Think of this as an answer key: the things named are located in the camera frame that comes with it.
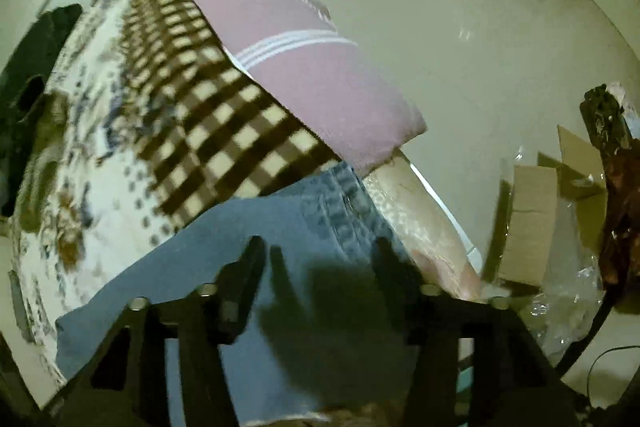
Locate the blue denim jeans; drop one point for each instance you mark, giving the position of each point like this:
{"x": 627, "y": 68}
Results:
{"x": 319, "y": 334}

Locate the dark brown bag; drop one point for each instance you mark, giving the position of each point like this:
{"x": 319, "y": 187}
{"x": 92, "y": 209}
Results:
{"x": 619, "y": 150}

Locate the dark green fleece blanket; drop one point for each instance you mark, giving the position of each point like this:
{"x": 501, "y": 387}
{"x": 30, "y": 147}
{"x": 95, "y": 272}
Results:
{"x": 22, "y": 94}

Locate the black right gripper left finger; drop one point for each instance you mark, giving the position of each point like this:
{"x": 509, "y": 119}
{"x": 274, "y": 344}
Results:
{"x": 125, "y": 383}

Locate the floral bed blanket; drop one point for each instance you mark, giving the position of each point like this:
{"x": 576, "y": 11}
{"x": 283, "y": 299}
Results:
{"x": 146, "y": 124}

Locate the flat cardboard pieces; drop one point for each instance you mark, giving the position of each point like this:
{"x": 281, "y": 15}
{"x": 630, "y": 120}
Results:
{"x": 560, "y": 207}

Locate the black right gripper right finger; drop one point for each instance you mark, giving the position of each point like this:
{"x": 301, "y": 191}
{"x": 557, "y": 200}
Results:
{"x": 477, "y": 364}

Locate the pink striped mattress pad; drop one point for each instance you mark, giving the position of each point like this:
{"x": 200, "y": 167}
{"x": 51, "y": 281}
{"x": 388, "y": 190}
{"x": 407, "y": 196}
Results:
{"x": 293, "y": 50}

